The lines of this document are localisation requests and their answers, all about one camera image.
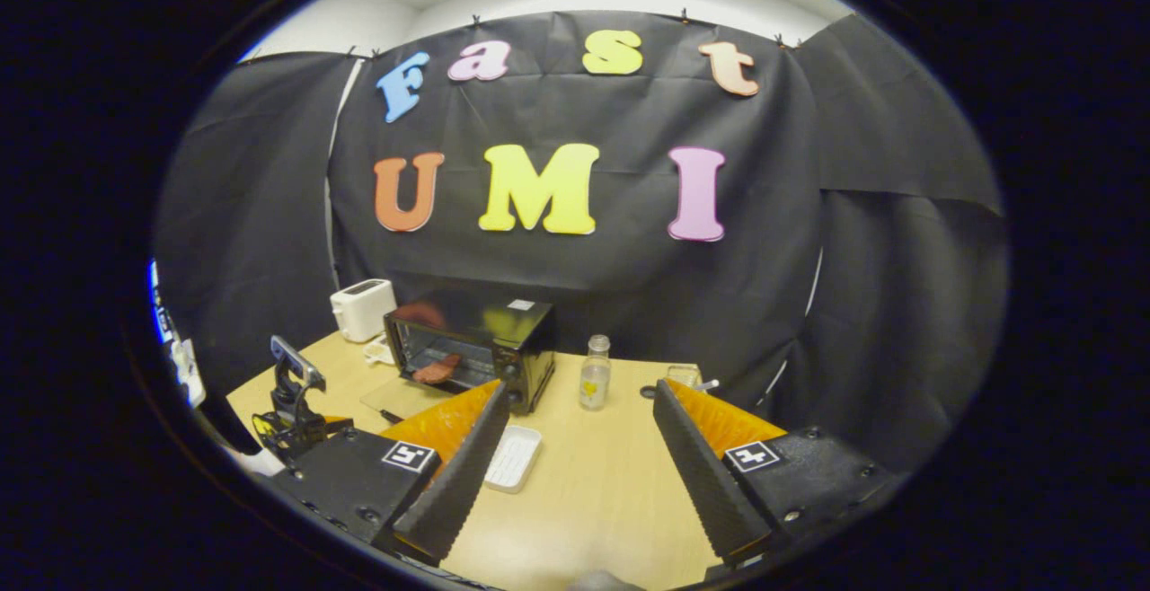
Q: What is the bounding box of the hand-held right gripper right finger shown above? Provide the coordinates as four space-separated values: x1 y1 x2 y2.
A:
651 378 907 567

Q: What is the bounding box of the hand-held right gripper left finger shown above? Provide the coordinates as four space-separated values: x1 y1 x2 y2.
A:
268 380 513 567

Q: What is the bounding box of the red meat piece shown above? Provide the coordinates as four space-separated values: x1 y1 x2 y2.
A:
411 354 464 385

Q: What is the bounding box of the black electric oven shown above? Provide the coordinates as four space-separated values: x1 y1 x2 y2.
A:
359 290 556 426

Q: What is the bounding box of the white plastic tray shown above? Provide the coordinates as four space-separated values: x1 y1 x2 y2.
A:
482 424 544 494

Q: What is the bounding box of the white toaster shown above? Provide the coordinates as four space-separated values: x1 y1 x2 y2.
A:
329 278 398 344

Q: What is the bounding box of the clear glass bottle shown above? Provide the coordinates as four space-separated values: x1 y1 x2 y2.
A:
579 334 613 411

